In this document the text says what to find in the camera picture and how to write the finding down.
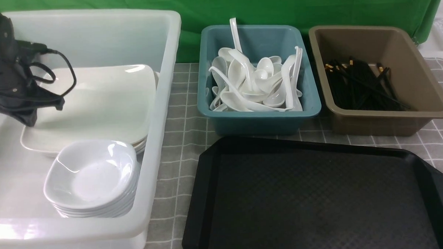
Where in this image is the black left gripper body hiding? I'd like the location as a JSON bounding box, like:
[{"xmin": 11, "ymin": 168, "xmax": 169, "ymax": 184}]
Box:
[{"xmin": 0, "ymin": 58, "xmax": 65, "ymax": 127}]

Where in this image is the large white square plate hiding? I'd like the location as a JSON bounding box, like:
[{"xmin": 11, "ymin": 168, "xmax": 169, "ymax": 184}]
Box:
[{"xmin": 20, "ymin": 64, "xmax": 160, "ymax": 154}]

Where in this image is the stack of white square plates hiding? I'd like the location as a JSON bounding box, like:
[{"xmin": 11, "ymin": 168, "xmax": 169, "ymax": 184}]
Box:
[{"xmin": 132, "ymin": 71, "xmax": 160, "ymax": 155}]

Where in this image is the stack of small white dishes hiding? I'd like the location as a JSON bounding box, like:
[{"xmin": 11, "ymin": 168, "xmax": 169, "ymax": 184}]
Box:
[{"xmin": 43, "ymin": 139, "xmax": 140, "ymax": 218}]

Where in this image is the large white plastic tub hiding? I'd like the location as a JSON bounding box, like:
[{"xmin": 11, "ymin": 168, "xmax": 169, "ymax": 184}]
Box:
[{"xmin": 0, "ymin": 9, "xmax": 181, "ymax": 249}]

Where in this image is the teal plastic bin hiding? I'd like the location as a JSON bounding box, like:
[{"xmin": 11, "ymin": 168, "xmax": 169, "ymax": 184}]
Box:
[{"xmin": 197, "ymin": 25, "xmax": 322, "ymax": 136}]

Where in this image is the pile of white soup spoons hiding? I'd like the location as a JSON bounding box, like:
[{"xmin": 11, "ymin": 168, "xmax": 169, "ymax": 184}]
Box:
[{"xmin": 209, "ymin": 18, "xmax": 304, "ymax": 112}]

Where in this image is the black plastic serving tray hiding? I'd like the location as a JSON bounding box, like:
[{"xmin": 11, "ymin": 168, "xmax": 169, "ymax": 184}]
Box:
[{"xmin": 182, "ymin": 136, "xmax": 443, "ymax": 249}]

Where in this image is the black chopsticks pile in bin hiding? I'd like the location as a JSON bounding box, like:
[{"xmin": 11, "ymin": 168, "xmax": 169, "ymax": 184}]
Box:
[{"xmin": 324, "ymin": 56, "xmax": 411, "ymax": 112}]

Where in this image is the brown plastic bin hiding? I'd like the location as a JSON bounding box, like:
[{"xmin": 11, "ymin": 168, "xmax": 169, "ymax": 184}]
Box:
[{"xmin": 308, "ymin": 25, "xmax": 443, "ymax": 136}]

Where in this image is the green backdrop cloth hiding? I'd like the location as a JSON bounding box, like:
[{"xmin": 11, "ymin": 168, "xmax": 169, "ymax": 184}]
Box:
[{"xmin": 0, "ymin": 0, "xmax": 441, "ymax": 63}]

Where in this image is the grey checked tablecloth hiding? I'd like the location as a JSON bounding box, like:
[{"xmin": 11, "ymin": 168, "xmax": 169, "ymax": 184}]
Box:
[{"xmin": 0, "ymin": 54, "xmax": 443, "ymax": 249}]

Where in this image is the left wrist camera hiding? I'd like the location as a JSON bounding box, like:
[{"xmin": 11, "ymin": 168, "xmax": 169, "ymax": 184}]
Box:
[{"xmin": 0, "ymin": 13, "xmax": 50, "ymax": 62}]

